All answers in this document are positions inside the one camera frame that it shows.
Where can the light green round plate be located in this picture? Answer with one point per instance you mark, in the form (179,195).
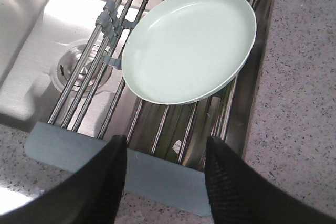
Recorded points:
(183,51)

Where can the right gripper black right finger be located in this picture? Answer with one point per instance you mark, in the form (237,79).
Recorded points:
(238,194)

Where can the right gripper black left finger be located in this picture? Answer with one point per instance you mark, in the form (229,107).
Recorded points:
(90,195)

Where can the stainless steel sink basin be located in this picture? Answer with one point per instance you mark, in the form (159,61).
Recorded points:
(41,43)

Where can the grey-blue dish drying rack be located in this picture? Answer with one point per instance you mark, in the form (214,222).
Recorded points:
(62,146)

